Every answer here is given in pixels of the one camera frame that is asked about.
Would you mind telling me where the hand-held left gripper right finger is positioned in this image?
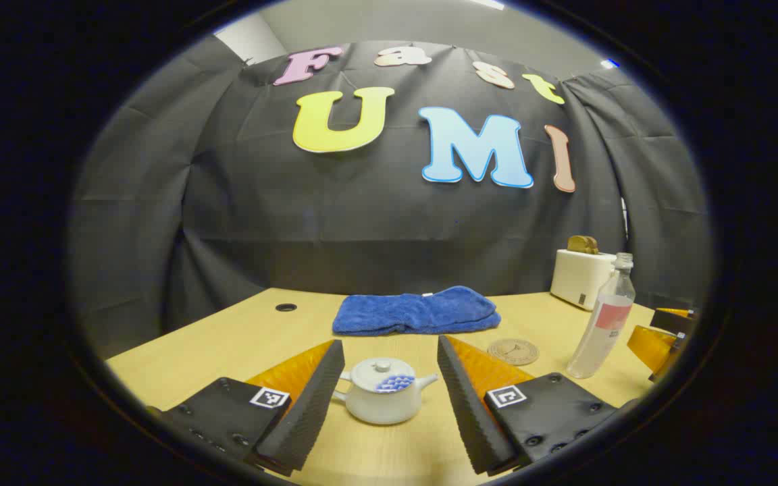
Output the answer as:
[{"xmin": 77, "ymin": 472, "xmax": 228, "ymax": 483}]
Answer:
[{"xmin": 437, "ymin": 335, "xmax": 640, "ymax": 477}]

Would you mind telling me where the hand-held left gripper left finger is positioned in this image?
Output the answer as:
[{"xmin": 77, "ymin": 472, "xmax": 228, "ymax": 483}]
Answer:
[{"xmin": 149, "ymin": 340, "xmax": 346, "ymax": 477}]

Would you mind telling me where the clear plastic water bottle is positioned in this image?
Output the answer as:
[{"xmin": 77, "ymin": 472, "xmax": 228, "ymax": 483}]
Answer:
[{"xmin": 567, "ymin": 252, "xmax": 636, "ymax": 379}]

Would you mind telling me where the white ceramic teacup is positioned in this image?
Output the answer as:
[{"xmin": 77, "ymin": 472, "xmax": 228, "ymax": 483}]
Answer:
[{"xmin": 332, "ymin": 368, "xmax": 440, "ymax": 425}]

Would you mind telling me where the round wooden coaster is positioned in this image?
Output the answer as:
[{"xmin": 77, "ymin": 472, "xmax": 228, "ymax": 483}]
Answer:
[{"xmin": 487, "ymin": 338, "xmax": 540, "ymax": 367}]

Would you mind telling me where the white teacup lid blue pattern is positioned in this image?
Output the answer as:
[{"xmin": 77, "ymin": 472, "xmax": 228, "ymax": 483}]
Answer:
[{"xmin": 351, "ymin": 358, "xmax": 417, "ymax": 394}]

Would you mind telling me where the white toaster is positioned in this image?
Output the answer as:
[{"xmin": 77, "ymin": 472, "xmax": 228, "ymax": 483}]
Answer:
[{"xmin": 550, "ymin": 248, "xmax": 618, "ymax": 311}]

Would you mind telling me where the blue folded towel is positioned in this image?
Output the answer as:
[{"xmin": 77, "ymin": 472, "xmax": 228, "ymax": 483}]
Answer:
[{"xmin": 332, "ymin": 286, "xmax": 502, "ymax": 337}]

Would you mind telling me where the black backdrop cloth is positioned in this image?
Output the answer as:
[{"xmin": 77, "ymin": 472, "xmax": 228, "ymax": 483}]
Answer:
[{"xmin": 68, "ymin": 34, "xmax": 712, "ymax": 358}]

